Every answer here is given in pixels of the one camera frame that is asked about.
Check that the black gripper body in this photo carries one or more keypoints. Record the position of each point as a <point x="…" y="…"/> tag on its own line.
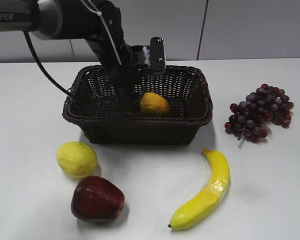
<point x="125" y="57"/>

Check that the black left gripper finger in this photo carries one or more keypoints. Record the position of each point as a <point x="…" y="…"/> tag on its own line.
<point x="128" y="99"/>

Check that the orange-yellow mango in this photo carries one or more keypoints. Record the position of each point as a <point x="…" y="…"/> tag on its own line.
<point x="154" y="104"/>

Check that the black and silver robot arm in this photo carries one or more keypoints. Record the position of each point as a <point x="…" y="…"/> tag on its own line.
<point x="98" y="22"/>

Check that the black wicker basket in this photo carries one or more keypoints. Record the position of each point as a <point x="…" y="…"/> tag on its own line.
<point x="93" y="107"/>

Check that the yellow lemon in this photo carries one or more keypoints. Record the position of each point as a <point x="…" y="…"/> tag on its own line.
<point x="77" y="159"/>

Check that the red apple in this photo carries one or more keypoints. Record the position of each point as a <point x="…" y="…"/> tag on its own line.
<point x="97" y="200"/>

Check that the yellow banana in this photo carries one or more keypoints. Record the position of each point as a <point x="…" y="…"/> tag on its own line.
<point x="200" y="206"/>

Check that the dark red grape bunch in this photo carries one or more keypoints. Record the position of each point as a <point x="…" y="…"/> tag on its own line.
<point x="266" y="104"/>

